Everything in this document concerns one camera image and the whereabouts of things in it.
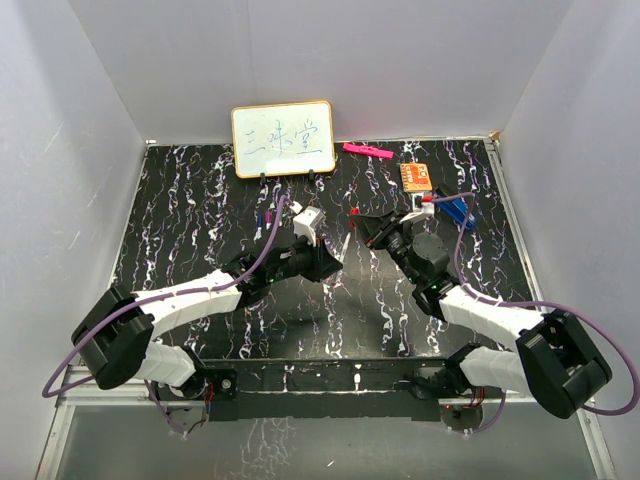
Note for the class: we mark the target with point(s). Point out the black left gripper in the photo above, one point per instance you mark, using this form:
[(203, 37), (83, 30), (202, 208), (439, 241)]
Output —
[(322, 263)]

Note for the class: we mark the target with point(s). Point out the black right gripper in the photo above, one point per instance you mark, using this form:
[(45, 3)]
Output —
[(375, 228)]

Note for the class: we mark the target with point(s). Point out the purple whiteboard pen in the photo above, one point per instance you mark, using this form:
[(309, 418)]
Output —
[(267, 225)]

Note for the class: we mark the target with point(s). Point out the red whiteboard pen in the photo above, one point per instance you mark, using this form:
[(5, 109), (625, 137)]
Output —
[(345, 246)]

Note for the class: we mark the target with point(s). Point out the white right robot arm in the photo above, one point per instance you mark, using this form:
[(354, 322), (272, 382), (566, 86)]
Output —
[(548, 356)]

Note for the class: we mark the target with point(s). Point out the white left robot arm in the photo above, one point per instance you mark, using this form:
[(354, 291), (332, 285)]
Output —
[(118, 338)]

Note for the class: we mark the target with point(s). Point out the orange card pack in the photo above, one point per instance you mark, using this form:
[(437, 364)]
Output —
[(415, 177)]

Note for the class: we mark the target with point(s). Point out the blue stapler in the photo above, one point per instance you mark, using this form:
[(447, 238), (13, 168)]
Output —
[(456, 209)]

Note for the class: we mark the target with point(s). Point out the small framed whiteboard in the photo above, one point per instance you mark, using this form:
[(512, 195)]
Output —
[(283, 139)]

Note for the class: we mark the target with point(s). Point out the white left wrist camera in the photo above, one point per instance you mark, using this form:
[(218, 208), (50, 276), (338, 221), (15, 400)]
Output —
[(306, 221)]

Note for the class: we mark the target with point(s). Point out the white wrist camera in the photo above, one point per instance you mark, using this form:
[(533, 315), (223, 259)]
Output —
[(306, 221), (422, 208)]

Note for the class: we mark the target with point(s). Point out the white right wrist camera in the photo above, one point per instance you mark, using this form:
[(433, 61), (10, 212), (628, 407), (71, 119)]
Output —
[(422, 208)]

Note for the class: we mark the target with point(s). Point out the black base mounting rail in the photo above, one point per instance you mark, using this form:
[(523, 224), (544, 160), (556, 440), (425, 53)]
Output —
[(233, 390)]

